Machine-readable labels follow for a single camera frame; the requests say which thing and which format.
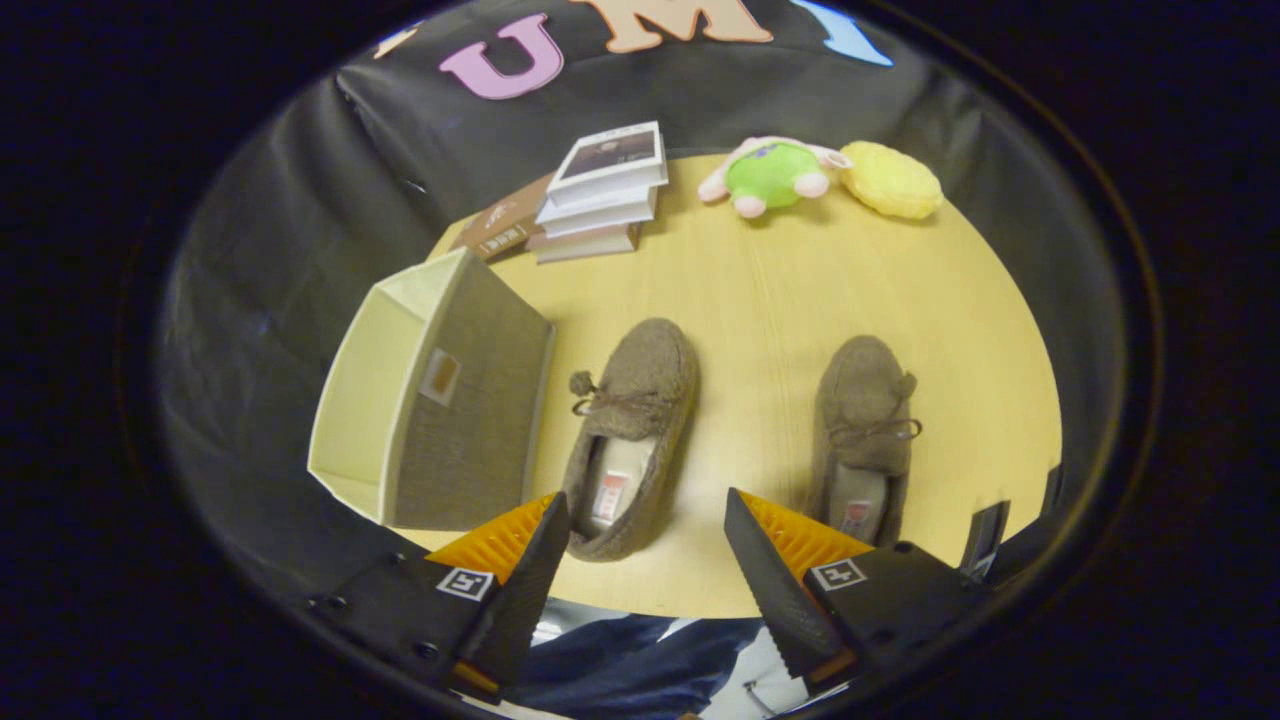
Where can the grey fabric storage box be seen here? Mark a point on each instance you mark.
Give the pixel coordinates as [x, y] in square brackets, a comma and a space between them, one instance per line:
[470, 420]

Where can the white photo-cover book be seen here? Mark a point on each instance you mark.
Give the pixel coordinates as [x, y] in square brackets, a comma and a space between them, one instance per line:
[610, 155]

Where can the green and pink plush toy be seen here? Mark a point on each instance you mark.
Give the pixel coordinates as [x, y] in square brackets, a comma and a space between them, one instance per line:
[775, 172]

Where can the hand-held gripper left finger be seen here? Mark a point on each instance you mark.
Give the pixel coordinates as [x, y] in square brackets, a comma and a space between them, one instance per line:
[525, 600]

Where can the yellow plush cushion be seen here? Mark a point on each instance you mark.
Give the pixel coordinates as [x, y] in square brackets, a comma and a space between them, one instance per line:
[890, 180]

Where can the brown flat book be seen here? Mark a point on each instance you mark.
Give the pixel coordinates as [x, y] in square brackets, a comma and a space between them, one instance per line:
[500, 220]

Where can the person's blue trousers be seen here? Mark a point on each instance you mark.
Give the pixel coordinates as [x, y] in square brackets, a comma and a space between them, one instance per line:
[620, 660]

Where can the brown fluffy shoe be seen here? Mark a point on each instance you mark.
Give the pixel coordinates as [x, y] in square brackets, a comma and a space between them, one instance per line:
[645, 365]
[860, 385]

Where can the black panel stand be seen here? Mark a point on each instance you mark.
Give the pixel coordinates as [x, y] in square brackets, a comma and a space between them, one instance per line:
[985, 535]

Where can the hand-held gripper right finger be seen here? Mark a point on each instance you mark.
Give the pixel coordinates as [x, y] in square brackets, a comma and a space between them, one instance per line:
[775, 600]

